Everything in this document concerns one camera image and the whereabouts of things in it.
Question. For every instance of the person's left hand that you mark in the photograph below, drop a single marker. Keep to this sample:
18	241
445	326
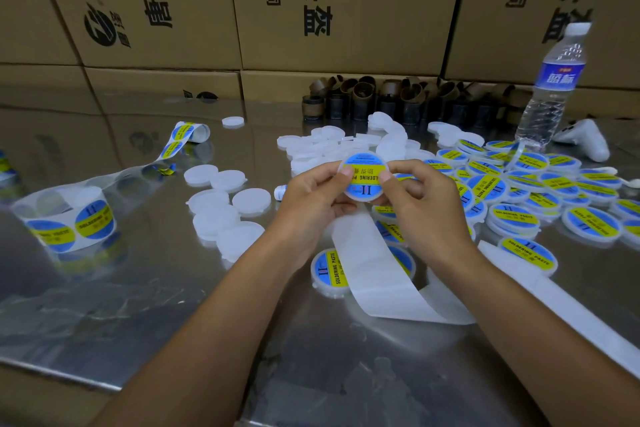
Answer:
305	206

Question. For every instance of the person's right hand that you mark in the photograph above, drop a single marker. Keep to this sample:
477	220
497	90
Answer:
430	221

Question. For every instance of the person's left thumb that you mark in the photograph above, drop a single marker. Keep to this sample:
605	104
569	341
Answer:
335	175

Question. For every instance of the person's right thumb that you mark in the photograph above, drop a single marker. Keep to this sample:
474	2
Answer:
390	187

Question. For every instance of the round labelled paste container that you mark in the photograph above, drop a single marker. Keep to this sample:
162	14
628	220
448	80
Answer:
364	176

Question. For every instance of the person's right forearm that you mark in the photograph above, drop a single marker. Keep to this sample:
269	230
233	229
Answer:
530	341

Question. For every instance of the person's left forearm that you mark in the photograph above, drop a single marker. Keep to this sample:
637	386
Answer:
215	341

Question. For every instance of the pile of plain white lids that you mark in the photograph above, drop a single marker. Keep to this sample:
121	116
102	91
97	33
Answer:
225	211
345	144

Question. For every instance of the row of brown cardboard tubes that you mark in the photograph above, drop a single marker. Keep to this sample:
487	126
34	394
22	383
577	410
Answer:
400	99

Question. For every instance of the white sticker backing paper strip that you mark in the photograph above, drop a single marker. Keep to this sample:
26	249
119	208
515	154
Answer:
380	281

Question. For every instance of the single white plain cap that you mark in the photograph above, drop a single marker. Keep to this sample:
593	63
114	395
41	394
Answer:
233	122

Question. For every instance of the pile of labelled paste tins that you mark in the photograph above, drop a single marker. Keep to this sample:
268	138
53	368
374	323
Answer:
530	191

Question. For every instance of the blue yellow sticker scrap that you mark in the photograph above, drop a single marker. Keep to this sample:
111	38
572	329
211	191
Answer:
167	170

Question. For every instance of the stack of brown cardboard boxes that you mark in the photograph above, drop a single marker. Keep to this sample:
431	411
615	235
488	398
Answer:
320	6

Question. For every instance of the clear plastic water bottle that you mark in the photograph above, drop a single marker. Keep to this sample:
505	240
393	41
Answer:
552	86

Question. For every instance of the white handheld controller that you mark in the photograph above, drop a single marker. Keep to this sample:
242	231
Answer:
587	139

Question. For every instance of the roll of blue yellow stickers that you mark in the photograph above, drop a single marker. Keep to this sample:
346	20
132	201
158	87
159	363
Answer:
75	221

